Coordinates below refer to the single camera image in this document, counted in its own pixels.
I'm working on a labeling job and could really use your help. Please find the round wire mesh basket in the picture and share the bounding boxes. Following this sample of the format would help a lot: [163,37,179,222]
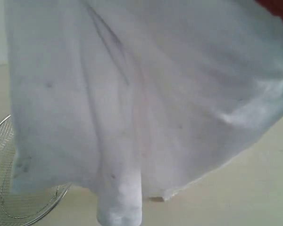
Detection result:
[0,116,70,226]

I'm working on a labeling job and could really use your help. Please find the white t-shirt with red logo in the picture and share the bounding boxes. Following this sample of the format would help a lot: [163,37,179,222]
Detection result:
[4,0,283,226]

